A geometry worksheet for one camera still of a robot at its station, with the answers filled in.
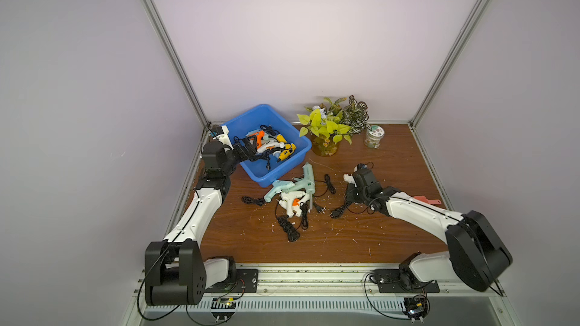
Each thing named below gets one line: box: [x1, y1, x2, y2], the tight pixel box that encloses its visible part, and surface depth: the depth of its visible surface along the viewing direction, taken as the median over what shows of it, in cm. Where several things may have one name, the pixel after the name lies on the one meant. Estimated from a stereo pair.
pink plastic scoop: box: [413, 195, 442, 205], surface depth 92 cm
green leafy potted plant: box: [296, 98, 353, 157], surface depth 92 cm
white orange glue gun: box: [274, 191, 311, 219], surface depth 91 cm
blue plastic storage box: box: [228, 104, 312, 188], surface depth 108 cm
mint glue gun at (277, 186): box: [263, 179, 297, 203], surface depth 94 cm
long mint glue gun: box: [294, 162, 316, 210], surface depth 94 cm
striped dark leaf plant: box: [339, 94, 372, 136], surface depth 94 cm
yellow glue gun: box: [276, 134, 297, 161], surface depth 105 cm
